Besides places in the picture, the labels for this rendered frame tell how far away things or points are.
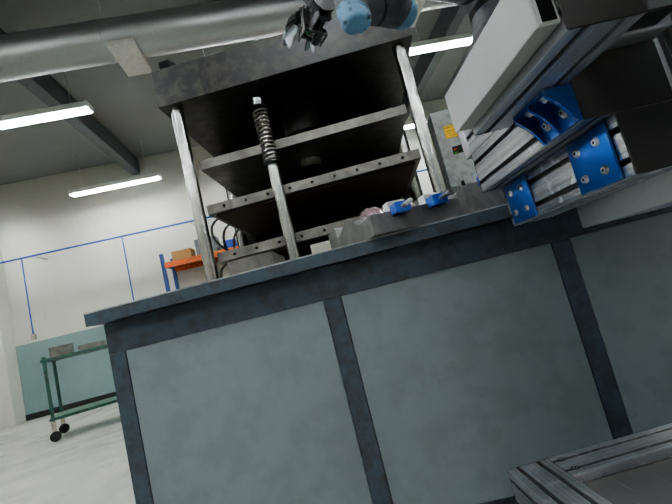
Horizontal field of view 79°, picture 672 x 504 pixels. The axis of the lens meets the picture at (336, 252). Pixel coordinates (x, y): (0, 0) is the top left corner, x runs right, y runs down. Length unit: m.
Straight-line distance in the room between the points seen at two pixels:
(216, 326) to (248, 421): 0.27
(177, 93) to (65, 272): 6.98
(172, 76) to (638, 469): 2.28
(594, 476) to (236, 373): 0.85
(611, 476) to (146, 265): 7.98
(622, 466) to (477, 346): 0.39
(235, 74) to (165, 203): 6.46
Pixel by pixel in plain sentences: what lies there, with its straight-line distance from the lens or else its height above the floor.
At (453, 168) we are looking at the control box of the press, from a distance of 2.16.
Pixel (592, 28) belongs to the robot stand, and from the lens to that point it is 0.56.
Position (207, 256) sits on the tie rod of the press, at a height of 1.02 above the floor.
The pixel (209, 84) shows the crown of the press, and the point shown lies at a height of 1.85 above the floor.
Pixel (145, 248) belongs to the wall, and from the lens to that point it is 8.49.
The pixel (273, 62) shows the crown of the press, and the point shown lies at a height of 1.87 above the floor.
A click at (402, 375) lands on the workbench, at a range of 1.16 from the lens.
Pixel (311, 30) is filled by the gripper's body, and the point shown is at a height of 1.39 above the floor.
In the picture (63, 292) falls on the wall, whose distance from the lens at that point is 8.98.
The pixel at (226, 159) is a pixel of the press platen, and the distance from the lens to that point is 2.24.
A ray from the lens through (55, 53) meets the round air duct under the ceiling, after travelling 5.15.
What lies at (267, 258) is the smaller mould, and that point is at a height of 0.85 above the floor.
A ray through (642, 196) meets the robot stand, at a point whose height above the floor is 0.70.
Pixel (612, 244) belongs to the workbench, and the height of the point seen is 0.63.
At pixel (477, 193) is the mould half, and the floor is 0.86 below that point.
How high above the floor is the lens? 0.66
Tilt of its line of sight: 7 degrees up
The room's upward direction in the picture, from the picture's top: 14 degrees counter-clockwise
